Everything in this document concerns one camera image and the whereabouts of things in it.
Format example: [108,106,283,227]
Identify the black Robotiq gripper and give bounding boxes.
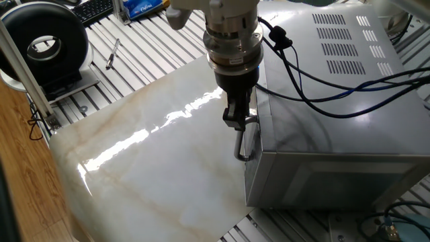
[214,65,261,132]

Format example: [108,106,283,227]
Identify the microwave door with metal handle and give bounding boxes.
[234,6,272,206]

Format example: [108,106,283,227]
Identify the silver microwave body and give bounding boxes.
[243,0,430,210]

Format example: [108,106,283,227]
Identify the white wrist adapter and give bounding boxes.
[165,0,259,31]

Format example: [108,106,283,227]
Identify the white marble slab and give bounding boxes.
[48,55,258,242]

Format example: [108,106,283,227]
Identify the silver pen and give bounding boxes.
[105,38,121,71]

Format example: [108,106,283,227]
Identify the blue tissue pack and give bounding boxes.
[122,0,169,20]

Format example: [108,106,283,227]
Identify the grey round fixture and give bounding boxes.
[386,13,413,36]

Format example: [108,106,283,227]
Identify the black keyboard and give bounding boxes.
[71,0,115,27]

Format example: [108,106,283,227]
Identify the dark blurred foreground bar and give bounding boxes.
[0,157,21,242]

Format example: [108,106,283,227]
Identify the black gripper cable bundle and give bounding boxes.
[257,16,430,119]

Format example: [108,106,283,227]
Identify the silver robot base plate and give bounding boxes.
[327,211,404,242]

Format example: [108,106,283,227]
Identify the short aluminium post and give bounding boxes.
[112,0,132,25]

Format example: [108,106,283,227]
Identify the black ring device white base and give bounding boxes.
[0,1,100,102]

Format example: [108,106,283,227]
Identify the black base cables brass connector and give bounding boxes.
[355,200,430,242]

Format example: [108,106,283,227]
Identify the thin black floor cable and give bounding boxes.
[26,100,44,141]

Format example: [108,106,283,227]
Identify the slanted aluminium frame post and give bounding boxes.
[0,19,63,131]

